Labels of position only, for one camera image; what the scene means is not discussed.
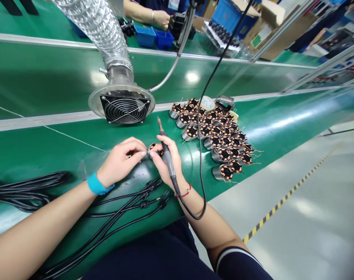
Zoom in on person's right hand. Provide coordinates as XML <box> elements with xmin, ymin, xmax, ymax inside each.
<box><xmin>149</xmin><ymin>135</ymin><xmax>192</xmax><ymax>196</ymax></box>

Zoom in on person's left hand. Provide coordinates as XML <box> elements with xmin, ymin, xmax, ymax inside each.
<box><xmin>96</xmin><ymin>136</ymin><xmax>148</xmax><ymax>189</ymax></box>

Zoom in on black soldering iron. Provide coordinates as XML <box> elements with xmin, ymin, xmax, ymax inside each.
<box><xmin>157</xmin><ymin>115</ymin><xmax>179</xmax><ymax>187</ymax></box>

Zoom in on copper wound motor stator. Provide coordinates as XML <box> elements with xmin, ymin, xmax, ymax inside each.
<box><xmin>147</xmin><ymin>142</ymin><xmax>164</xmax><ymax>160</ymax></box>

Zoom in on group of motor stators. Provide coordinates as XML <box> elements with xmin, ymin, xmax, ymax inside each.
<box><xmin>168</xmin><ymin>98</ymin><xmax>265</xmax><ymax>186</ymax></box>

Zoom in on fume extractor fan hood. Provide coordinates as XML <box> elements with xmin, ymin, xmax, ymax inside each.
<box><xmin>88</xmin><ymin>65</ymin><xmax>156</xmax><ymax>126</ymax></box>

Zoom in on white tape roll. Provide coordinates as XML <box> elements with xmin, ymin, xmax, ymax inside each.
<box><xmin>198</xmin><ymin>95</ymin><xmax>217</xmax><ymax>110</ymax></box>

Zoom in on black rectangular holder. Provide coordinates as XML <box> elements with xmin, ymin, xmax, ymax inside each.
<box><xmin>214</xmin><ymin>95</ymin><xmax>235</xmax><ymax>113</ymax></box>

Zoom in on person's body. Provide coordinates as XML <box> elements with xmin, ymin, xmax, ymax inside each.
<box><xmin>83</xmin><ymin>217</ymin><xmax>274</xmax><ymax>280</ymax></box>

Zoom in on metal flexible conduit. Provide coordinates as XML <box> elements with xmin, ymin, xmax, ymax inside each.
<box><xmin>148</xmin><ymin>0</ymin><xmax>195</xmax><ymax>93</ymax></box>

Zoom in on blue plastic bin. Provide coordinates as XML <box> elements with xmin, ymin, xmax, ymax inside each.
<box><xmin>134</xmin><ymin>24</ymin><xmax>157</xmax><ymax>48</ymax></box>
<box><xmin>153</xmin><ymin>28</ymin><xmax>175</xmax><ymax>49</ymax></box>

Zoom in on tray of black parts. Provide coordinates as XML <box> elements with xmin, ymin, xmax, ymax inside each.
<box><xmin>204</xmin><ymin>19</ymin><xmax>242</xmax><ymax>58</ymax></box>

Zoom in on blue plastic crate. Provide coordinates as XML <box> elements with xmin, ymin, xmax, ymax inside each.
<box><xmin>208</xmin><ymin>0</ymin><xmax>262</xmax><ymax>33</ymax></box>

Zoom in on brown cardboard boxes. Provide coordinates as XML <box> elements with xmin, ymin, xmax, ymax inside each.
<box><xmin>243</xmin><ymin>0</ymin><xmax>321</xmax><ymax>62</ymax></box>

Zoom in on black cable with ferrite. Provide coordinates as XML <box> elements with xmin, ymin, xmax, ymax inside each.
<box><xmin>41</xmin><ymin>194</ymin><xmax>169</xmax><ymax>280</ymax></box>
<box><xmin>86</xmin><ymin>178</ymin><xmax>165</xmax><ymax>208</ymax></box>
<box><xmin>42</xmin><ymin>191</ymin><xmax>170</xmax><ymax>276</ymax></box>

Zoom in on black soldering iron cable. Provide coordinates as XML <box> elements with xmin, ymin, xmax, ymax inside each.
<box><xmin>172</xmin><ymin>0</ymin><xmax>251</xmax><ymax>221</ymax></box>

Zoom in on thin white string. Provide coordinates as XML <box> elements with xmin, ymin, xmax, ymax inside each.
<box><xmin>0</xmin><ymin>102</ymin><xmax>107</xmax><ymax>152</ymax></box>

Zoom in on coil of black power cables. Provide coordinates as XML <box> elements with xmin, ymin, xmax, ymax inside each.
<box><xmin>0</xmin><ymin>171</ymin><xmax>73</xmax><ymax>214</ymax></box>

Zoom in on silver flexible air duct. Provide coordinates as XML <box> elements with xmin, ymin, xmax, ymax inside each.
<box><xmin>52</xmin><ymin>0</ymin><xmax>134</xmax><ymax>74</ymax></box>

